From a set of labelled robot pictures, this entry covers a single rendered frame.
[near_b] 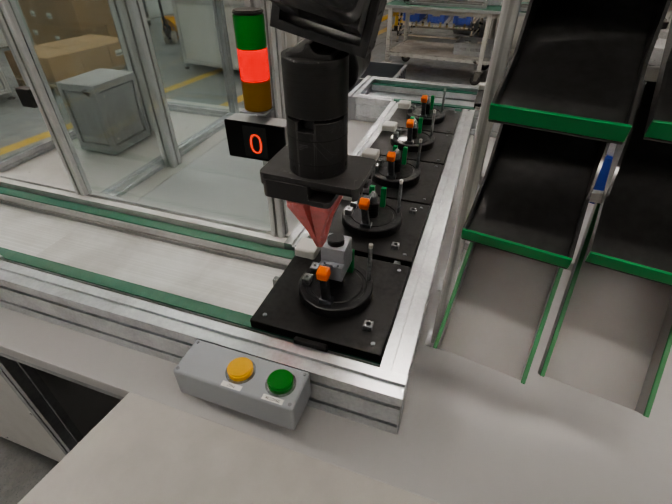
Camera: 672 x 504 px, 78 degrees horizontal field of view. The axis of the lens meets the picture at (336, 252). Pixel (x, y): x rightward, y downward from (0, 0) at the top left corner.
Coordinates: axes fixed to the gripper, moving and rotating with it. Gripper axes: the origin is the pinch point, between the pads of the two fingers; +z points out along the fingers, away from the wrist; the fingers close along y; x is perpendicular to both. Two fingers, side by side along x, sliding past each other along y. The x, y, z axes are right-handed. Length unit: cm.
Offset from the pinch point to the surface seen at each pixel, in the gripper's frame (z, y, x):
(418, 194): 29, -2, -60
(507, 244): 3.6, -20.5, -11.0
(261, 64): -8.9, 22.4, -29.9
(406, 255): 27.8, -5.1, -33.9
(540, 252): 3.2, -24.2, -10.3
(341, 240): 14.9, 4.0, -18.5
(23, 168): 41, 133, -50
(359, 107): 37, 37, -135
